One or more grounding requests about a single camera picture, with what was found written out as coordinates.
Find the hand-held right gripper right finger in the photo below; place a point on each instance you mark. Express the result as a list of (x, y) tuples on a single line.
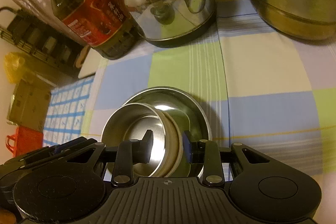
[(187, 146)]

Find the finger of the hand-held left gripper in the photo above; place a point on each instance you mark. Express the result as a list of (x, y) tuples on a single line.
[(65, 146), (39, 161)]

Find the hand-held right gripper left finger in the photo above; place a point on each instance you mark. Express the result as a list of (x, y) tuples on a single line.
[(147, 146)]

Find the small stainless steel bowl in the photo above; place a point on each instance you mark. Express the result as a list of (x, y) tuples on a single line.
[(131, 121)]

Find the wide stainless steel plate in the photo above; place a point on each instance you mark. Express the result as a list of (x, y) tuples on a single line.
[(191, 113)]

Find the person's left hand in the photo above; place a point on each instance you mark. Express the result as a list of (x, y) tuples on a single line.
[(5, 217)]

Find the red shopping bag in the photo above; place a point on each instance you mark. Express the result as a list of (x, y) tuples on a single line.
[(26, 141)]

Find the blue grid patterned cloth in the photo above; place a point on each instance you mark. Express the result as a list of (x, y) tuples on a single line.
[(65, 113)]

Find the cardboard box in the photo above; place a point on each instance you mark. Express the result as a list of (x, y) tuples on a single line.
[(29, 106)]

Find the white wooden chair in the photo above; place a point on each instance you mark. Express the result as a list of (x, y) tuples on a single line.
[(90, 64)]

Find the yellow plastic bag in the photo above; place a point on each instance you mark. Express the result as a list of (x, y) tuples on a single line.
[(14, 67)]

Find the checked pastel tablecloth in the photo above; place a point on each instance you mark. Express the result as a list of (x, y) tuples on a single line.
[(262, 82)]

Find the dark storage rack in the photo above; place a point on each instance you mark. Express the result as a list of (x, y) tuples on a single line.
[(34, 37)]

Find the cooking oil bottle red label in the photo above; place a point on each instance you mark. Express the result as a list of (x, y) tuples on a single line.
[(89, 11)]

